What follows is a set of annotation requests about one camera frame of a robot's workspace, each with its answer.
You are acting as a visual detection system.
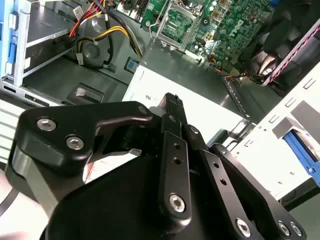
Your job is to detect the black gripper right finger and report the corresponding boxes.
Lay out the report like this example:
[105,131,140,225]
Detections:
[185,124,309,240]

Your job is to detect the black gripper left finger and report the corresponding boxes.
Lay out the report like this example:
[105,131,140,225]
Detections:
[4,92,194,226]

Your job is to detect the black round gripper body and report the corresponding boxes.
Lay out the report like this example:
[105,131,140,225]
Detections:
[46,152,237,240]

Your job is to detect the hard disk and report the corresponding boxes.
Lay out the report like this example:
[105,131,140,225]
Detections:
[283,127,320,188]

